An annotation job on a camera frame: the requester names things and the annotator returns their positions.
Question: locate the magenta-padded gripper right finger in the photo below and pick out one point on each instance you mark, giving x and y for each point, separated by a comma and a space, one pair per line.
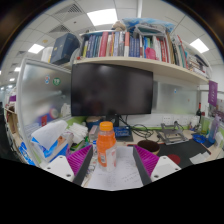
165, 166

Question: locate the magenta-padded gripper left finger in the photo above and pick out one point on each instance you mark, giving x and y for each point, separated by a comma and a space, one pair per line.
58, 166

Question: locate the orange drink bottle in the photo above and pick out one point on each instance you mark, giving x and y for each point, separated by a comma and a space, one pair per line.
106, 143

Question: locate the translucent purple water bottle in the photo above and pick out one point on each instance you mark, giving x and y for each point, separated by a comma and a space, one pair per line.
214, 130

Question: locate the flat round red coaster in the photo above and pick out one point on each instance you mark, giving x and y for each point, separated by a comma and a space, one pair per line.
174, 159

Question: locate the blue tissue box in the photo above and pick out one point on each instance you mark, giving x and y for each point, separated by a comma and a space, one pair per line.
48, 138

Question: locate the grey metal laptop stand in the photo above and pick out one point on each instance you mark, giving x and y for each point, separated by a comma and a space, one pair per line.
171, 135

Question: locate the small white paper sheet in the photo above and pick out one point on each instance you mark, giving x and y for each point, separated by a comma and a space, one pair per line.
199, 157

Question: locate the stack of white napkins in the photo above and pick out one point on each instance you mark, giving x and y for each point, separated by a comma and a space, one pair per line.
78, 131

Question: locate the white handwritten paper sheet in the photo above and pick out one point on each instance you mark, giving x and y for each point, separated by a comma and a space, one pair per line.
123, 170

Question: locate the small blue box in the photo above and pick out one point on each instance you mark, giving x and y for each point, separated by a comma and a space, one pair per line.
122, 132

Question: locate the dark wine bottle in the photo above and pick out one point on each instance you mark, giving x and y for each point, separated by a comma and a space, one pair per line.
199, 113

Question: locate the frosted partition panel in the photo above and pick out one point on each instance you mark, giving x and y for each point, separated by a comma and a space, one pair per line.
40, 96

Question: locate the purple hanging banner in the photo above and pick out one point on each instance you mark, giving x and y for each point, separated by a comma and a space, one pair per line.
212, 93

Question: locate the black computer monitor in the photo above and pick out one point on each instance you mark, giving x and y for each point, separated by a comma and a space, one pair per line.
111, 88

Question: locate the navy blue box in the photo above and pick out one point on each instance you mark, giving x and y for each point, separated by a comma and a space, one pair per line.
65, 48

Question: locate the wall shelf with books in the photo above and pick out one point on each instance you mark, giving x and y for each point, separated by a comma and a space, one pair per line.
140, 63

